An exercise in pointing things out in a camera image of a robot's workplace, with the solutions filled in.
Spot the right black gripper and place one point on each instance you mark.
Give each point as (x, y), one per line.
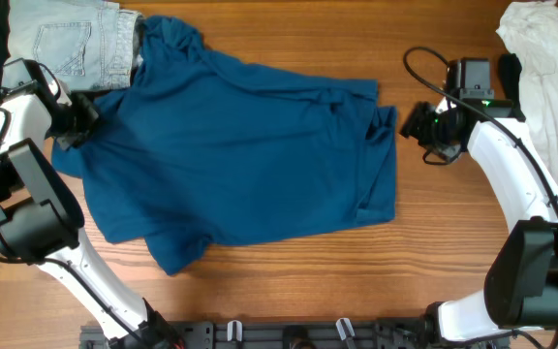
(414, 126)

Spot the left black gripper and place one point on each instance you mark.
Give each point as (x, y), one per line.
(90, 117)

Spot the dark blue polo shirt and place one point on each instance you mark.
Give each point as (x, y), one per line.
(205, 149)

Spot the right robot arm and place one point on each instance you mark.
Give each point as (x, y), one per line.
(520, 290)

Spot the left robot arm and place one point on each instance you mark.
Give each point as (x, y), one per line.
(41, 222)

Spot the light blue denim shorts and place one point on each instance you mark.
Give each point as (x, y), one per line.
(90, 45)

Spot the white t-shirt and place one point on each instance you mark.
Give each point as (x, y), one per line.
(529, 30)

